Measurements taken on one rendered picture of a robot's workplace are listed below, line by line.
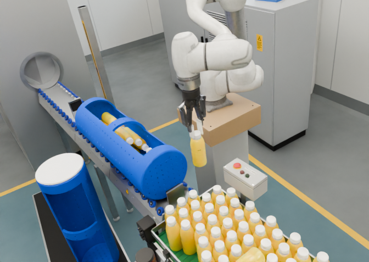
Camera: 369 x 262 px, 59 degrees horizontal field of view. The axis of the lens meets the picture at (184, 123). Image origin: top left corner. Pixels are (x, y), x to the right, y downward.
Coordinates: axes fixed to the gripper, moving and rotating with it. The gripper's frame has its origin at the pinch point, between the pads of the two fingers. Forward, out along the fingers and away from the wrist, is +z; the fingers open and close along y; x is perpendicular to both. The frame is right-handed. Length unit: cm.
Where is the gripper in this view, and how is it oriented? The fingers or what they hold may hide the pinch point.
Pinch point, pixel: (195, 129)
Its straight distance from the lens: 138.6
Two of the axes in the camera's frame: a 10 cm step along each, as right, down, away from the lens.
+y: -7.9, 4.2, -4.6
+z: 1.3, 8.3, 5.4
